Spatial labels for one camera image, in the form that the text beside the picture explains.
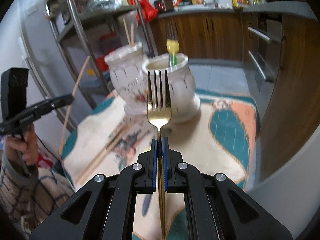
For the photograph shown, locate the yellow oil bottle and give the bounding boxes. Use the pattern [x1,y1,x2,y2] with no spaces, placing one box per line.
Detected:
[232,0,243,9]

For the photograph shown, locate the gold metal fork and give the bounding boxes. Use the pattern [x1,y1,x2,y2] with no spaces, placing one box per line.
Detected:
[165,22,178,41]

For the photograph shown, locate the wooden kitchen cabinets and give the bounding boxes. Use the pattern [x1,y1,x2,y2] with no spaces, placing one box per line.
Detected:
[151,12,319,180]

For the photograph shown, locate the white floral ceramic utensil holder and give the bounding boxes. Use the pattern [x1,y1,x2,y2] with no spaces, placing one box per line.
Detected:
[103,42,201,125]

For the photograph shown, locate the left hand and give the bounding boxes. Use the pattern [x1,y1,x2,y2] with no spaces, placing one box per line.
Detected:
[5,124,39,166]

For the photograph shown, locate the clear plastic bag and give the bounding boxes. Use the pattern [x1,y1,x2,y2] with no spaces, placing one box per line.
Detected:
[86,0,123,11]

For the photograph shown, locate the left forearm plaid sleeve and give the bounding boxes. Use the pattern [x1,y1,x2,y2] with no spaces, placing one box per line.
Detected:
[1,153,74,239]

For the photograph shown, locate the red plastic bag upper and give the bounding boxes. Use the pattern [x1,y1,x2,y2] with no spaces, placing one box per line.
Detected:
[138,0,158,23]

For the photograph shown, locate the dark rice cooker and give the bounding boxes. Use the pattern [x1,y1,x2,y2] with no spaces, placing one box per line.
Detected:
[153,0,174,14]

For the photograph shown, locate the patterned quilted table cloth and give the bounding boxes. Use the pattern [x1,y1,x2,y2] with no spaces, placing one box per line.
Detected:
[60,88,261,240]

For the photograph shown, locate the wooden chopstick one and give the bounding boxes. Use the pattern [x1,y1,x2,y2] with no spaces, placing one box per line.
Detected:
[123,18,132,47]

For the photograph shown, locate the wooden chopstick two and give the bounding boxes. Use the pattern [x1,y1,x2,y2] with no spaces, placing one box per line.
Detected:
[130,22,135,47]

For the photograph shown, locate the wooden chopstick four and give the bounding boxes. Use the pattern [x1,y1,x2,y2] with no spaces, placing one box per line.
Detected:
[74,120,135,184]

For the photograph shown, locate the yellow tulip handle utensil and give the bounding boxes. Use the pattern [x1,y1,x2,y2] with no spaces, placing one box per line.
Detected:
[167,39,180,68]

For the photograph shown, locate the wooden chopstick three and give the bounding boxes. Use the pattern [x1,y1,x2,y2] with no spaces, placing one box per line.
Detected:
[57,56,91,156]

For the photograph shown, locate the stainless steel shelf rack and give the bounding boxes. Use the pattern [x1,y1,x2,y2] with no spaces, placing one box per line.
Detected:
[45,0,143,109]

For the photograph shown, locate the built-in oven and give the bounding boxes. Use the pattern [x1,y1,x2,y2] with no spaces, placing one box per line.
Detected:
[243,13,283,120]

